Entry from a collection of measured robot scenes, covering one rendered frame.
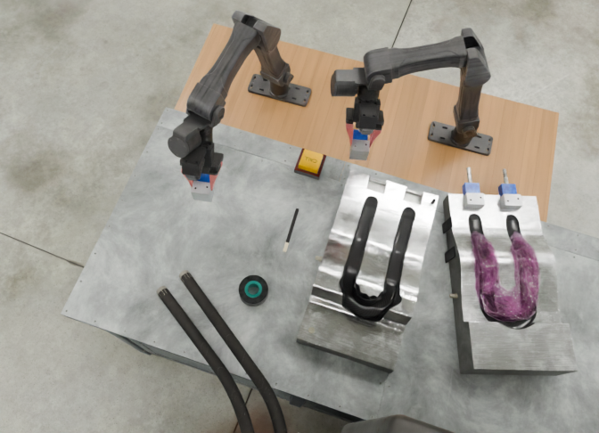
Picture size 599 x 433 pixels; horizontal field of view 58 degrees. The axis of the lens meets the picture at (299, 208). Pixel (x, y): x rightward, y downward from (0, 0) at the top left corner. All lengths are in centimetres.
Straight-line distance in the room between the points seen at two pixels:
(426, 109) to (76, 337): 164
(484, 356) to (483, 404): 15
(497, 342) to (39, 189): 206
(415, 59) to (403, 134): 43
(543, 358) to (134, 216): 116
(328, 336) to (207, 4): 218
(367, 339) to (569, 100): 203
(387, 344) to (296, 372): 25
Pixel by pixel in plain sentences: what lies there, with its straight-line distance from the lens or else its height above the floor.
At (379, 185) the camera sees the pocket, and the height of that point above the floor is 86.
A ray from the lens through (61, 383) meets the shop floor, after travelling 243.
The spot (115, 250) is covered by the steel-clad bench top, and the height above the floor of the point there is 80.
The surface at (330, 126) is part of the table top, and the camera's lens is 173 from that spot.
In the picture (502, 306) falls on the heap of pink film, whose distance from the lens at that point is 151.
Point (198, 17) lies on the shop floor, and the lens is 310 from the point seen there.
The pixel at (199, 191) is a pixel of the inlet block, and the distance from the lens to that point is 146.
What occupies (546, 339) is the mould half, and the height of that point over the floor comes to 91.
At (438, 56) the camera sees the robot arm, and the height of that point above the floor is 123.
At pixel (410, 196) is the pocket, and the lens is 158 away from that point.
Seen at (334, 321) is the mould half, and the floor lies 86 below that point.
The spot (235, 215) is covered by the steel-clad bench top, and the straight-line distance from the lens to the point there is 158.
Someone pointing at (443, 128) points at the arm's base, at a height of 81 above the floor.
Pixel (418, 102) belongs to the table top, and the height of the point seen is 80.
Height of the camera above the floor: 226
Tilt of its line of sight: 67 degrees down
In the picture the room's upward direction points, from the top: 5 degrees clockwise
